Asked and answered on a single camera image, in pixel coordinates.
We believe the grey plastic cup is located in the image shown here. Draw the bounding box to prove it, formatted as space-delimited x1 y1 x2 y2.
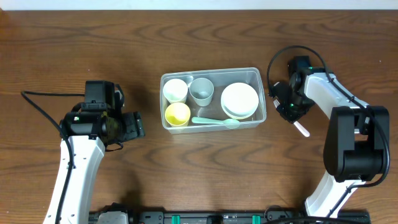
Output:
189 78 215 107

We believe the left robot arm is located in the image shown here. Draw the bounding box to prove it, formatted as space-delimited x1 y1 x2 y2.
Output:
44 111 145 223

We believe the white plastic cup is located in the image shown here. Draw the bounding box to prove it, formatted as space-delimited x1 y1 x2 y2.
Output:
162 78 188 104

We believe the clear plastic storage box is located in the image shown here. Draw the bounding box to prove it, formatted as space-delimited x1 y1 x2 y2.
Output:
160 67 267 134

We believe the yellow plastic cup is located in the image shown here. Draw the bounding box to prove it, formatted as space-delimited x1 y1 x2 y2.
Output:
165 102 191 127

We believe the white plastic fork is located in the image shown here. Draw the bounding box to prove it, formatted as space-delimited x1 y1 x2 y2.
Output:
274 100 310 138

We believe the white plastic bowl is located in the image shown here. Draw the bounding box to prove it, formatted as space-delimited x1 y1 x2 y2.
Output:
221 83 259 116

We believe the black mounting rail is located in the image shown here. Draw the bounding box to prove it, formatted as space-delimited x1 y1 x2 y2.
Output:
88 201 371 224

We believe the mint green plastic spoon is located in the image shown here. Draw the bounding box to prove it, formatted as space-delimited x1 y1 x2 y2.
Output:
192 117 240 129

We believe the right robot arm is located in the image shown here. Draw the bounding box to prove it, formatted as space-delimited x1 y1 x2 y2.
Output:
267 65 391 220

